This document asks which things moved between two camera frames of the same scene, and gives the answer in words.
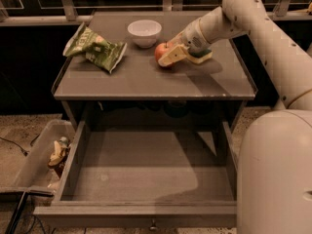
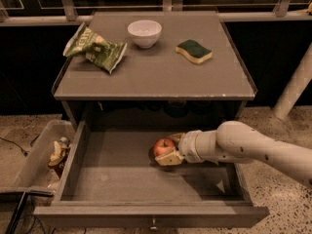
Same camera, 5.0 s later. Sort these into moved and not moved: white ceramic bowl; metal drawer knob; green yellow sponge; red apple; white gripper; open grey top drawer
Moved: white gripper; red apple
Not moved: metal drawer knob; green yellow sponge; white ceramic bowl; open grey top drawer
